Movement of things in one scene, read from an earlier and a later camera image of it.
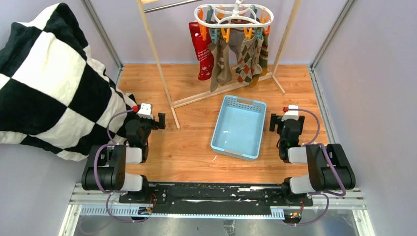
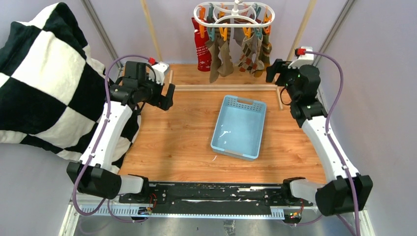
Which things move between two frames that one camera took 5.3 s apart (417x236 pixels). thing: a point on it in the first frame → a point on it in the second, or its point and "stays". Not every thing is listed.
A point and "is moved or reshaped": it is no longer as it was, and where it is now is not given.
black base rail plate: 218,198 stays
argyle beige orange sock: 248,62 is moved or reshaped
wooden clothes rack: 182,102 → 227,87
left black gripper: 156,125 → 163,102
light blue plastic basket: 239,128 stays
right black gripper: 276,120 → 271,71
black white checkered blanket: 54,96 stays
